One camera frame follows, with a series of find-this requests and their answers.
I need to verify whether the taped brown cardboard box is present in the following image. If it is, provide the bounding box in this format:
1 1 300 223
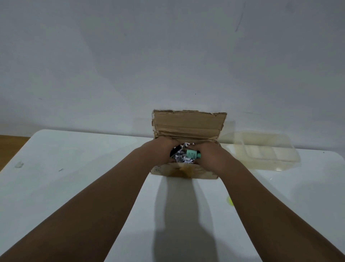
150 109 227 180

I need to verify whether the person's right forearm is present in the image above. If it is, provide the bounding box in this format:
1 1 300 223
218 159 345 262

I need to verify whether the person's left forearm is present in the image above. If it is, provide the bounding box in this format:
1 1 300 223
0 148 154 262

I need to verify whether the shredded paper filler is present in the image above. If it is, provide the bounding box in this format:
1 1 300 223
170 143 196 164

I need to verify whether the person's left hand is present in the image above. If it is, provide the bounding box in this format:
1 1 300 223
140 137 180 169

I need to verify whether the person's right hand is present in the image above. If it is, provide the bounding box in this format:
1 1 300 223
188 141 238 176

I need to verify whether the clear plastic container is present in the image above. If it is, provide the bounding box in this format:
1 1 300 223
224 131 302 171

